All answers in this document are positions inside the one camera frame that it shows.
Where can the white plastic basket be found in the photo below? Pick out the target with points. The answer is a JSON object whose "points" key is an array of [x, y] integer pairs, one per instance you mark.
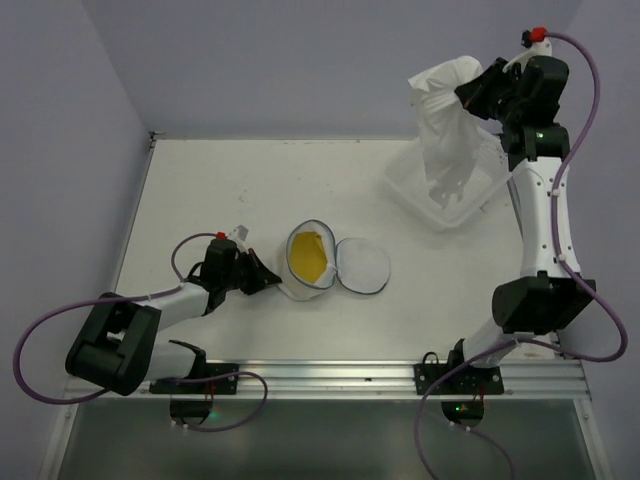
{"points": [[447, 203]]}

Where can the white bra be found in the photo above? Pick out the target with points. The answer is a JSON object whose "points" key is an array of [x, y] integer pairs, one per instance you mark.
{"points": [[448, 134]]}

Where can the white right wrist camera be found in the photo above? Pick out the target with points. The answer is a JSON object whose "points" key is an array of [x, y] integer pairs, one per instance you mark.
{"points": [[535, 43]]}

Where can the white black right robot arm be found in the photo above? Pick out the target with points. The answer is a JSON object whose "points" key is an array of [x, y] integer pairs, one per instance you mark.
{"points": [[549, 292]]}

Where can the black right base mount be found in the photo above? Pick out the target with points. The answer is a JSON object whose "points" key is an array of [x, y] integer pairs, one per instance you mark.
{"points": [[450, 380]]}

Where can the white mesh laundry bag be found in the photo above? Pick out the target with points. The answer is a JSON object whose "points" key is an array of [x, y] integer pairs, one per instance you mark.
{"points": [[311, 260]]}

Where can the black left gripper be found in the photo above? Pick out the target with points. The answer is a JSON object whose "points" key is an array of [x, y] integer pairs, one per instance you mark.
{"points": [[251, 275]]}

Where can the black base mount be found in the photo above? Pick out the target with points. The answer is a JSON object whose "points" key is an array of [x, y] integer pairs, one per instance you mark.
{"points": [[192, 398], [450, 380]]}

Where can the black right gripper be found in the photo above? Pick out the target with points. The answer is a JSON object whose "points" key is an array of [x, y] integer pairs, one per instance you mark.
{"points": [[486, 93]]}

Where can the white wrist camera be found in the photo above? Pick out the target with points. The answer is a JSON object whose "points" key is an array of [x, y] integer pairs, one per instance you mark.
{"points": [[238, 235], [535, 43]]}

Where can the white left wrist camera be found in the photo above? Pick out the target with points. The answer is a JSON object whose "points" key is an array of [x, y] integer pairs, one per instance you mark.
{"points": [[238, 235]]}

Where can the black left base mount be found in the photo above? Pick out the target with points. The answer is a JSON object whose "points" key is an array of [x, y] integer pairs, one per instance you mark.
{"points": [[192, 398]]}

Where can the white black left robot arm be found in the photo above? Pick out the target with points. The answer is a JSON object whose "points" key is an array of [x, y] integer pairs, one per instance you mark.
{"points": [[117, 347]]}

